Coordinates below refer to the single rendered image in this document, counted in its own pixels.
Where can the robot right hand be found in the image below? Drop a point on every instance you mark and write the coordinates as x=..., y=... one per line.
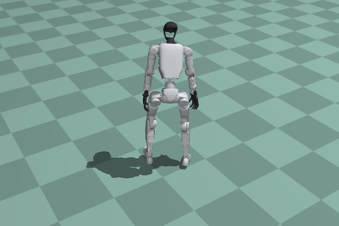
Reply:
x=194, y=99

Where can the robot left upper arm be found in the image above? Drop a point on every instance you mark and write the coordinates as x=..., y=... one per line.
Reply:
x=153, y=50

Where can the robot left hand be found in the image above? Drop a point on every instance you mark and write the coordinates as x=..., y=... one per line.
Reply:
x=145, y=95

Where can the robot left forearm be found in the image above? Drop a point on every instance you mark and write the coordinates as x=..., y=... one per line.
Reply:
x=147, y=82

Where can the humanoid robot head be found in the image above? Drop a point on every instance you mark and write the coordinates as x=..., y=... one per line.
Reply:
x=170, y=27

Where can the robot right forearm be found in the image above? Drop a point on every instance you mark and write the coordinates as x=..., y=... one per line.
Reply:
x=192, y=83

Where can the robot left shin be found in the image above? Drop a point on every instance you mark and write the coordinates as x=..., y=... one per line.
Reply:
x=149, y=134

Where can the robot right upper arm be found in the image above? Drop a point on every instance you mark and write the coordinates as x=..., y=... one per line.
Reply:
x=189, y=61

